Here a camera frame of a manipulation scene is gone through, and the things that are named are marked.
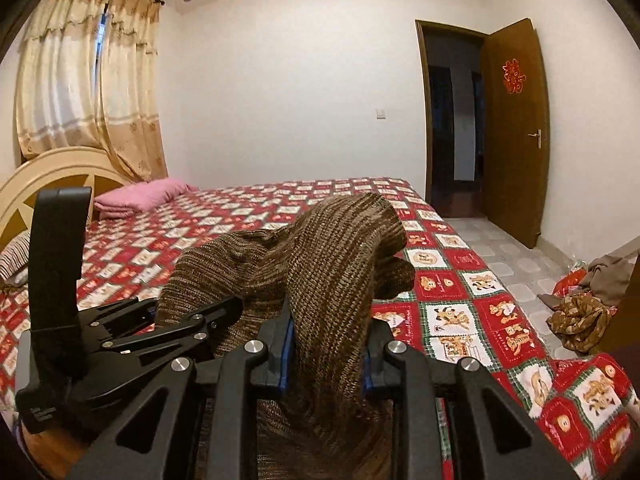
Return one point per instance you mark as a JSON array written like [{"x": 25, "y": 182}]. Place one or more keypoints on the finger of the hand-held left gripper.
[
  {"x": 190, "y": 332},
  {"x": 125, "y": 312}
]

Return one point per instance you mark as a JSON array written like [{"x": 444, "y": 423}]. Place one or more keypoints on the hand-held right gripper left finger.
[{"x": 285, "y": 355}]

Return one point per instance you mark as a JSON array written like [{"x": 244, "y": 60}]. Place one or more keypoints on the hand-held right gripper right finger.
[{"x": 368, "y": 372}]

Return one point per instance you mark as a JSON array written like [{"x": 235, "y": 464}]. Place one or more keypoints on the brown knitted sweater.
[{"x": 330, "y": 270}]

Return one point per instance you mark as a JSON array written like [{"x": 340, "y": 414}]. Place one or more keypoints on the striped pillow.
[{"x": 15, "y": 260}]

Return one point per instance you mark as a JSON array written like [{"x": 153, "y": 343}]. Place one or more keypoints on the cream wooden headboard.
[{"x": 30, "y": 185}]

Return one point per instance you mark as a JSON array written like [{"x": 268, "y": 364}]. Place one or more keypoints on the pink folded blanket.
[{"x": 140, "y": 197}]

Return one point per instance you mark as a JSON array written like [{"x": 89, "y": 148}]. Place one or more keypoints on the red checkered printed blanket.
[{"x": 500, "y": 320}]

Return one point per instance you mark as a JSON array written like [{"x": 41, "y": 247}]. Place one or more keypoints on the brown patterned crumpled cloth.
[{"x": 580, "y": 322}]

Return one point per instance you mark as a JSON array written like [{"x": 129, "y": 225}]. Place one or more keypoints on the red plastic bag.
[{"x": 567, "y": 280}]

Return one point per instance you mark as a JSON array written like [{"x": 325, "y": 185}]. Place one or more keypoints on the brown wooden door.
[{"x": 515, "y": 170}]

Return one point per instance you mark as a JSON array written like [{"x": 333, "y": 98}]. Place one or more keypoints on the dark wooden furniture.
[{"x": 622, "y": 320}]

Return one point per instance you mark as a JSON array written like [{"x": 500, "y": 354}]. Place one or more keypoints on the grey brown crumpled cloth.
[{"x": 610, "y": 275}]

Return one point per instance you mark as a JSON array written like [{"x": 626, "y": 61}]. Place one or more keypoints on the red paper door decoration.
[{"x": 513, "y": 76}]

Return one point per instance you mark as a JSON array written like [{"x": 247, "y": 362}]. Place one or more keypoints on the white wall switch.
[{"x": 381, "y": 113}]

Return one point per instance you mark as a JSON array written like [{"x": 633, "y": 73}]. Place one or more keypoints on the dark wooden door frame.
[{"x": 422, "y": 110}]

